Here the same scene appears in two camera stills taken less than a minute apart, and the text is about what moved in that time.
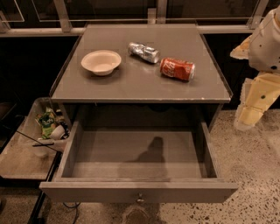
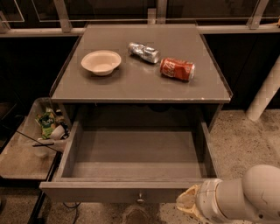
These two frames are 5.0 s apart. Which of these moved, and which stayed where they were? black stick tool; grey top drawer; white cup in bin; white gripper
Moved: white gripper
Stayed: black stick tool; grey top drawer; white cup in bin
